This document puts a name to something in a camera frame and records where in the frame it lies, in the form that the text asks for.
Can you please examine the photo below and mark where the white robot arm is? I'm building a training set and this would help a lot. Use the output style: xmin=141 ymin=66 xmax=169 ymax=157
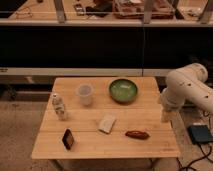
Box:
xmin=159 ymin=63 xmax=213 ymax=122

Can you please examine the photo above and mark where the red chili pepper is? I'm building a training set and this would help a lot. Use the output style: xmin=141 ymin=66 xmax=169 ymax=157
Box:
xmin=125 ymin=131 xmax=150 ymax=140

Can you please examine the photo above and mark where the green ceramic bowl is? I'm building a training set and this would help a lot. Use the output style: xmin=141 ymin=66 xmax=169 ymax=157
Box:
xmin=109 ymin=79 xmax=138 ymax=103

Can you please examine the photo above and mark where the white sponge block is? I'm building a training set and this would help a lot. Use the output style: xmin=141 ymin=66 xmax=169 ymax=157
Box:
xmin=98 ymin=115 xmax=116 ymax=134

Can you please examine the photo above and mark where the wooden table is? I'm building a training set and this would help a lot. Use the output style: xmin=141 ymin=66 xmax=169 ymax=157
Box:
xmin=30 ymin=76 xmax=181 ymax=171

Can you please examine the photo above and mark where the white figurine bottle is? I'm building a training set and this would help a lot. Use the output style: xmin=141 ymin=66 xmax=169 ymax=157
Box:
xmin=52 ymin=93 xmax=68 ymax=121

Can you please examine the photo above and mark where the black cable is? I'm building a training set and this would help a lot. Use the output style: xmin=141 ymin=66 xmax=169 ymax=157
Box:
xmin=175 ymin=142 xmax=213 ymax=171

